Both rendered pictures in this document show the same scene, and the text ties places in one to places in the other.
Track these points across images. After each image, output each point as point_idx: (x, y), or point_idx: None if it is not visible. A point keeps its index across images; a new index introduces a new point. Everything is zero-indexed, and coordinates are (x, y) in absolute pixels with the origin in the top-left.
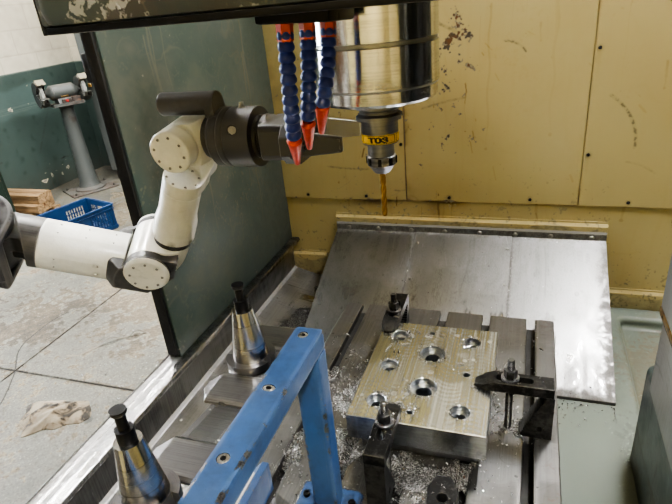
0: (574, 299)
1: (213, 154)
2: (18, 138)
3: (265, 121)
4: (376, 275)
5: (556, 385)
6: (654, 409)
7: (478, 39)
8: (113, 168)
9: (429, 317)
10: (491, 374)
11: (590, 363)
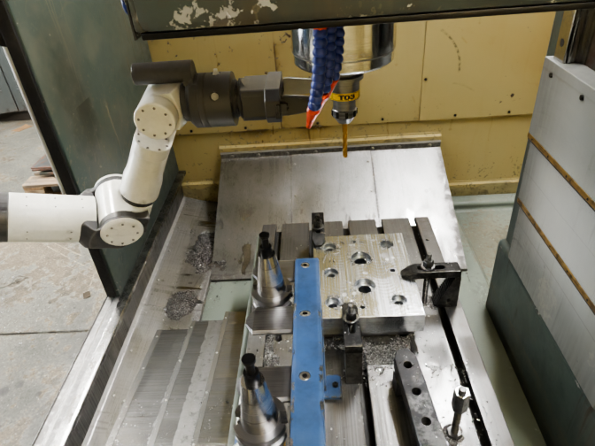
0: (425, 195)
1: (196, 119)
2: None
3: (243, 86)
4: (266, 196)
5: None
6: (510, 270)
7: None
8: None
9: (335, 227)
10: (413, 266)
11: (444, 242)
